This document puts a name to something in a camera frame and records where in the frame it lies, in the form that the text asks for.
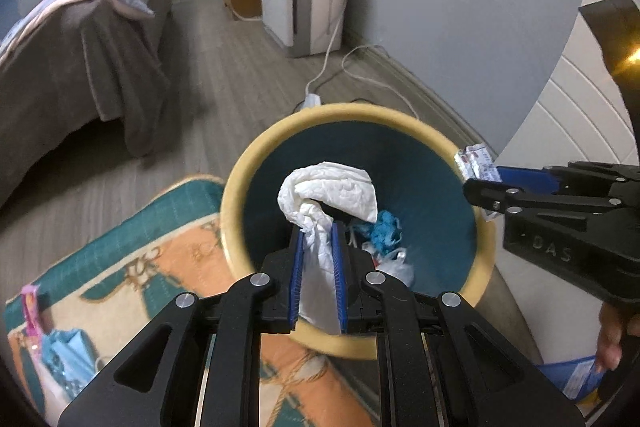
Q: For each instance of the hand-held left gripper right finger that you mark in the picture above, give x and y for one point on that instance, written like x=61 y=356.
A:
x=338 y=277

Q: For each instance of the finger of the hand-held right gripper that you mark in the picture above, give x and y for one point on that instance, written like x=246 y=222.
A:
x=525 y=177
x=530 y=204

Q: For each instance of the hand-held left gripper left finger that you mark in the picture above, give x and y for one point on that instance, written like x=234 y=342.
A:
x=298 y=277

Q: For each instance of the white and red small packet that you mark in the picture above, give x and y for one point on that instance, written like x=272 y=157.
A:
x=475 y=159

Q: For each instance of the clear plastic bag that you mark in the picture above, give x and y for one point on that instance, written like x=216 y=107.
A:
x=395 y=264

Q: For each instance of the blue paper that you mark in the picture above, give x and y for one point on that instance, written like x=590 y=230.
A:
x=385 y=232

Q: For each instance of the yellow rimmed teal trash bin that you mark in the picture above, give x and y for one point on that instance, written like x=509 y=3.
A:
x=240 y=227

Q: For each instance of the white embossed tissue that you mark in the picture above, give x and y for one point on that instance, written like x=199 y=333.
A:
x=330 y=192

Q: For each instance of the person's right hand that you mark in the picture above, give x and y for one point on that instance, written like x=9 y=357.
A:
x=610 y=337

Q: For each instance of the white panelled door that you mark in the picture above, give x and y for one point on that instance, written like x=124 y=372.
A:
x=565 y=107

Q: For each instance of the blue printed packet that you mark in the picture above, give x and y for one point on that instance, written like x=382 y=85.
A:
x=575 y=377

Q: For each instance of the teal and orange patterned rug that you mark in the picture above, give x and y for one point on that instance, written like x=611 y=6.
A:
x=125 y=267

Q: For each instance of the white power strip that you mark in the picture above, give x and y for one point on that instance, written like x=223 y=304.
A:
x=311 y=101

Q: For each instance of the light blue mask packet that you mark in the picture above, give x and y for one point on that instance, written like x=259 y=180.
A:
x=67 y=357

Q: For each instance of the pink snack wrapper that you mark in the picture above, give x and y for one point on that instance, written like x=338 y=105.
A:
x=32 y=317

